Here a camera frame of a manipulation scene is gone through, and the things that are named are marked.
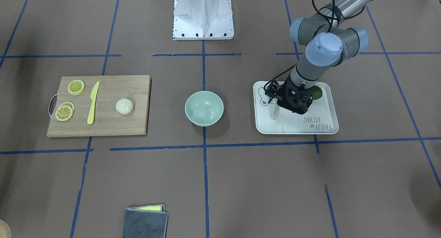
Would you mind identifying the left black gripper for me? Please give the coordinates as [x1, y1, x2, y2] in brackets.
[277, 76, 312, 115]

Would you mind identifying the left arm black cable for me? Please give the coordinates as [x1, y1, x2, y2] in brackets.
[268, 0, 345, 90]

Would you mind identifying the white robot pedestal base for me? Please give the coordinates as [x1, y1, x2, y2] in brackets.
[172, 0, 235, 40]

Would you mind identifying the lemon slice upper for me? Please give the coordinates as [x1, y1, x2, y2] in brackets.
[68, 79, 85, 96]

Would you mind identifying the lemon slice lower front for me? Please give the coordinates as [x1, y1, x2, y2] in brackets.
[55, 105, 74, 122]

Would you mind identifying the white ceramic spoon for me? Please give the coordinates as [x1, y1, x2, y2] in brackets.
[268, 103, 280, 120]

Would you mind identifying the yellow sponge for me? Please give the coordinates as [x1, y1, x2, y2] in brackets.
[132, 205, 164, 211]

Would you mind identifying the grey folded cloth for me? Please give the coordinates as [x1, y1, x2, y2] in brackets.
[122, 204, 168, 238]

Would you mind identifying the lemon slice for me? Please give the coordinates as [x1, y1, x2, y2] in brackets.
[68, 79, 85, 96]
[55, 105, 74, 122]
[58, 102, 75, 111]

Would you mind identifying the white steamed bun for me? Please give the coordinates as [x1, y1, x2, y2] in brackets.
[115, 98, 134, 115]

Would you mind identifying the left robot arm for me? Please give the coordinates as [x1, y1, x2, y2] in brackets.
[264, 0, 373, 115]

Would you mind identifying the cream bear tray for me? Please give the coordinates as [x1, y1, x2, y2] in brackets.
[253, 81, 339, 135]

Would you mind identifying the wooden stand base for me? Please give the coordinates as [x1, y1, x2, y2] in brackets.
[0, 219, 12, 238]

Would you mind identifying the light green bowl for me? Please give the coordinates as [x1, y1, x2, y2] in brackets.
[185, 91, 225, 127]

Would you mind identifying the yellow plastic knife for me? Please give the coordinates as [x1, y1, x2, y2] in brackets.
[87, 81, 100, 125]

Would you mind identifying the dark green avocado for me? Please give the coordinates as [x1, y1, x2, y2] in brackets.
[311, 85, 323, 101]

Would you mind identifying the lemon slice lower back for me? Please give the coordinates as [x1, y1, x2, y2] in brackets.
[58, 102, 75, 111]

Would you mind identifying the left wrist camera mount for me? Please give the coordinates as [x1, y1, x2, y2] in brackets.
[263, 80, 283, 104]

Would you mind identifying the bamboo cutting board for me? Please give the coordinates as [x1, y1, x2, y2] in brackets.
[47, 75, 151, 137]

